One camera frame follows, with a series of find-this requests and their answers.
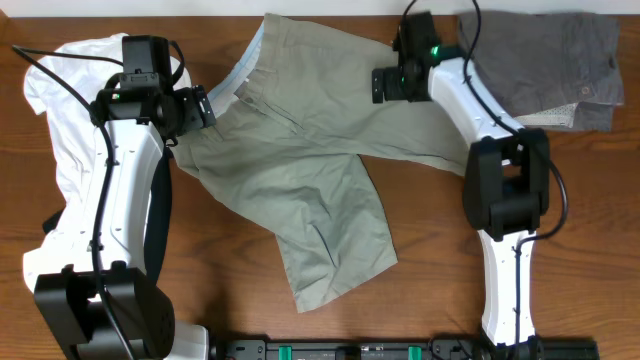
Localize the folded grey shorts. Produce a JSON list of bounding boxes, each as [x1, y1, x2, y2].
[[458, 11, 625, 132]]

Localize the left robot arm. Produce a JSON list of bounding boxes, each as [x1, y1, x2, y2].
[[23, 34, 215, 359]]

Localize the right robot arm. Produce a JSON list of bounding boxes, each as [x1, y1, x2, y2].
[[371, 12, 550, 354]]

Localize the white shirt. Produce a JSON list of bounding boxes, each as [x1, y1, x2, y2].
[[22, 33, 172, 292]]

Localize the khaki green shorts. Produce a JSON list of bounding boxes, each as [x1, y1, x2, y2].
[[173, 14, 468, 312]]

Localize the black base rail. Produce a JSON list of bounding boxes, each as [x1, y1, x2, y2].
[[209, 337, 600, 360]]

